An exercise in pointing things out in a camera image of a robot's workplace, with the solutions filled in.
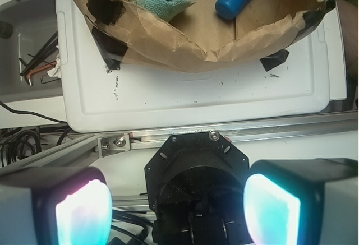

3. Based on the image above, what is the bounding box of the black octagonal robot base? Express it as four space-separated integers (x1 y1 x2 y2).
144 142 252 244

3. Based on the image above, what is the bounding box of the brown paper bag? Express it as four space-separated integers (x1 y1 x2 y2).
74 0 327 73

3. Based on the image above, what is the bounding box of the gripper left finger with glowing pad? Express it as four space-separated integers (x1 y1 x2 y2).
1 167 113 244

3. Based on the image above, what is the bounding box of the black cable bundle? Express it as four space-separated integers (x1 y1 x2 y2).
0 100 74 168

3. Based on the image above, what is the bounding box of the grey plastic tray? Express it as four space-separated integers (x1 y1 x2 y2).
1 0 62 103

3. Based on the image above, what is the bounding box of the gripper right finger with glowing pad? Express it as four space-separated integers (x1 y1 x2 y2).
243 158 358 244

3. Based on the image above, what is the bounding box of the aluminium extrusion rail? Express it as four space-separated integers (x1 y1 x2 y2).
1 110 358 173

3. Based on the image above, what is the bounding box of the teal microfiber cloth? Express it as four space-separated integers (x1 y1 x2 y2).
132 0 195 22

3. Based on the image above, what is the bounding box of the orange handled hex key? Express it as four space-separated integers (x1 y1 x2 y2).
26 62 56 86

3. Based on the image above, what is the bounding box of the white plastic bin lid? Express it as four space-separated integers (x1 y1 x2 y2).
56 0 347 132

